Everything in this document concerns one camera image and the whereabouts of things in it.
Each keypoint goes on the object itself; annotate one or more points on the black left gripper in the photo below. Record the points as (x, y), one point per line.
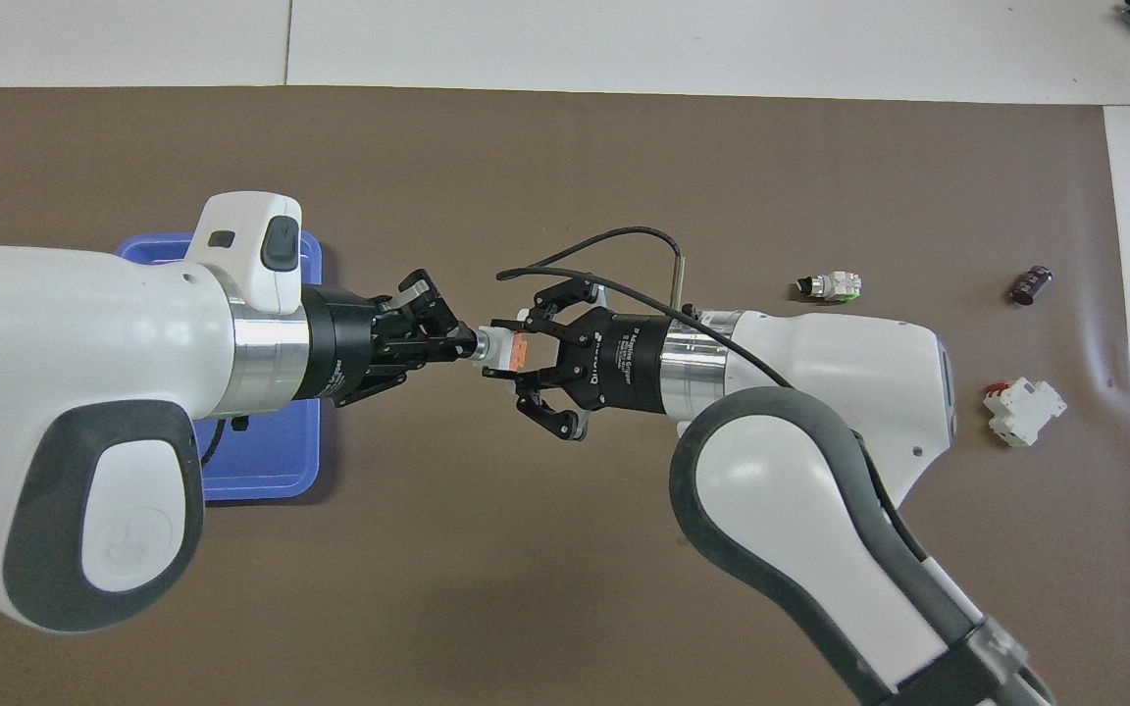
(349, 343)

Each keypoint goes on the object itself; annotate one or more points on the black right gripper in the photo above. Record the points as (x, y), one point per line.
(619, 363)

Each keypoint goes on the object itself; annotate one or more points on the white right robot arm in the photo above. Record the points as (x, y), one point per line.
(820, 363)

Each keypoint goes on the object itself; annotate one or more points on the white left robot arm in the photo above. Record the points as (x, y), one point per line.
(84, 333)

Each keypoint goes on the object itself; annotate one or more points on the blue plastic tray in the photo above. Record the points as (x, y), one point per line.
(271, 461)

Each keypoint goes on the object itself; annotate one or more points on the brown table mat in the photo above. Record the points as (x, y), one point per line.
(565, 588)

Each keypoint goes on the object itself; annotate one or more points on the white circuit breaker red lever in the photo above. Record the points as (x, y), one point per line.
(1016, 412)

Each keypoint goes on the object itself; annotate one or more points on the small dark terminal block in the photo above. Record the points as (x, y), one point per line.
(1031, 284)

